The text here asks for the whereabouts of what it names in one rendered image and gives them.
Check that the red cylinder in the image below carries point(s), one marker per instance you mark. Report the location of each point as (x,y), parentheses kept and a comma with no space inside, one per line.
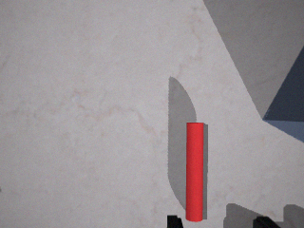
(194,171)

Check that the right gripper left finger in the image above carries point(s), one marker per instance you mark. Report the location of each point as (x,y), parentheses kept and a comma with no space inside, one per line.
(174,222)

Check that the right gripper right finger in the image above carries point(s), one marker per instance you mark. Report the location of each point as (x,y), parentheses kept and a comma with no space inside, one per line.
(264,222)

